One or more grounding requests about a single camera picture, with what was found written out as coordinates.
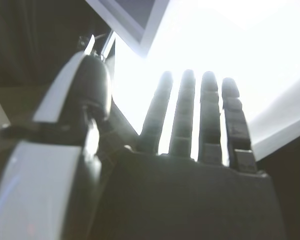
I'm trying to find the left robot hand, black palm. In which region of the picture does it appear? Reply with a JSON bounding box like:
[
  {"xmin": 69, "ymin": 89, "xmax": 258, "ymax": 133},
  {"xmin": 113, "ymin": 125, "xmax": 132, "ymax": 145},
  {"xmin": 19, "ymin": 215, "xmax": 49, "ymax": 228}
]
[{"xmin": 0, "ymin": 52, "xmax": 289, "ymax": 240}]

